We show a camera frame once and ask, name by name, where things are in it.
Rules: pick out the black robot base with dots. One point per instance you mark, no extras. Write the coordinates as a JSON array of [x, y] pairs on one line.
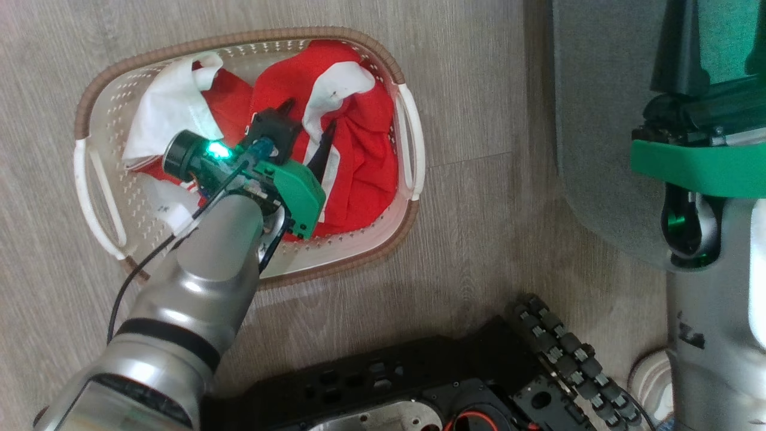
[[389, 377]]

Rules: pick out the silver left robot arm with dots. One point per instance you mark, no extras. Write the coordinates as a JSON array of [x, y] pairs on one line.
[[209, 263]]

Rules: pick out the white round base part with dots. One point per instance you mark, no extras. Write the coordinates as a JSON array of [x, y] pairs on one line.
[[649, 383]]

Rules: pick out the white cloth garment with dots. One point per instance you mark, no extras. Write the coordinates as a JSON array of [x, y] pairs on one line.
[[173, 108]]

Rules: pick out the white plastic basket brown rim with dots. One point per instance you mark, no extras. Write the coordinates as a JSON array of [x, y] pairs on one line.
[[383, 233]]

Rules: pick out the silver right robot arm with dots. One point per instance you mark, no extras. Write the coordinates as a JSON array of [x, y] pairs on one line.
[[712, 335]]

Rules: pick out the red garment with white trim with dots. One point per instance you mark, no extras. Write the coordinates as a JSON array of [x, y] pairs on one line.
[[365, 167]]

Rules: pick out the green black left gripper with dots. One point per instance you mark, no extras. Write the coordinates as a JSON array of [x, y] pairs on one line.
[[299, 194]]

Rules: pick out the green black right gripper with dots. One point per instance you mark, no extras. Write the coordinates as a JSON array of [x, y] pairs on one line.
[[700, 161]]

